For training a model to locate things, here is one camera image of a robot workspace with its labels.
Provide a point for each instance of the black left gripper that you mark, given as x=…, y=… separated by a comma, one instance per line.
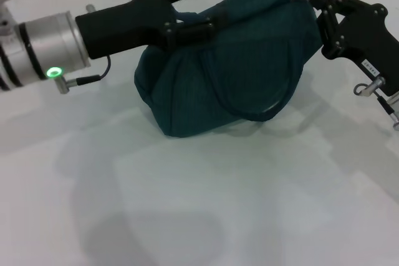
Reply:
x=124, y=29

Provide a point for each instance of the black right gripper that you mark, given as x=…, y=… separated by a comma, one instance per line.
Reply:
x=361, y=38

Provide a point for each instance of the dark teal insulated bag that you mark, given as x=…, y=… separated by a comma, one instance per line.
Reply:
x=230, y=69

